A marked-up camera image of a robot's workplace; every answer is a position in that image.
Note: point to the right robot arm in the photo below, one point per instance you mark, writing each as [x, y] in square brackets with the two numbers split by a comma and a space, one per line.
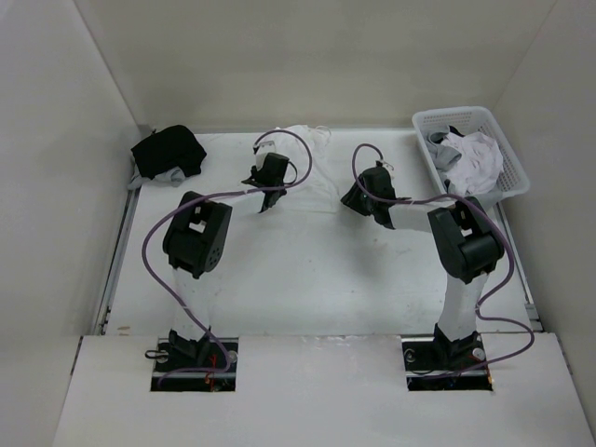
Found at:
[468, 250]

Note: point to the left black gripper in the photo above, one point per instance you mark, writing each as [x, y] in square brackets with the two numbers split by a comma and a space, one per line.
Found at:
[255, 173]

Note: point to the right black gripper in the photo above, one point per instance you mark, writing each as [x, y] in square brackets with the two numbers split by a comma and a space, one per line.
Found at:
[351, 198]

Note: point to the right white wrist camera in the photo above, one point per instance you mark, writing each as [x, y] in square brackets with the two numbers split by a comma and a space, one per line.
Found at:
[388, 167]

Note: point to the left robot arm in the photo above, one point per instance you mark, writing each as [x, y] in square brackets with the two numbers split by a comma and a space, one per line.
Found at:
[194, 242]

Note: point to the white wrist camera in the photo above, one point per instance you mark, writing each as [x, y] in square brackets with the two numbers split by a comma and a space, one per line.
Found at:
[261, 150]
[388, 167]

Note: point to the white plastic laundry basket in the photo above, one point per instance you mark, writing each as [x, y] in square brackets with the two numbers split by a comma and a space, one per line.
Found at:
[464, 120]

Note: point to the white tank top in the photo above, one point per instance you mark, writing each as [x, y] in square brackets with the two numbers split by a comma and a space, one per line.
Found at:
[319, 193]

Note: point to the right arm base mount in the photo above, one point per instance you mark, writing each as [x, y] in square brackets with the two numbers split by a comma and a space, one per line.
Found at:
[437, 364]

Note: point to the white clothes pile in basket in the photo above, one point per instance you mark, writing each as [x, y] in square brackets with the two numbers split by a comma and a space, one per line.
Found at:
[479, 167]

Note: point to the folded black tank top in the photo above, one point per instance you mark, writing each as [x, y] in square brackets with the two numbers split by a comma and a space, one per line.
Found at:
[175, 147]

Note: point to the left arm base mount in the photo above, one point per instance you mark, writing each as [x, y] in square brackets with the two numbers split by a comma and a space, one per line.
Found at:
[187, 365]

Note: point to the folded grey tank top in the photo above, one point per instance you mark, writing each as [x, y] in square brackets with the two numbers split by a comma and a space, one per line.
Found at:
[174, 177]

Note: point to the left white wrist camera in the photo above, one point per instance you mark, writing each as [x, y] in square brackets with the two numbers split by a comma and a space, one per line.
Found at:
[261, 150]

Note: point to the grey garment in basket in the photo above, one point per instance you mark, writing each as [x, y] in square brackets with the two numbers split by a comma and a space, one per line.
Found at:
[444, 157]

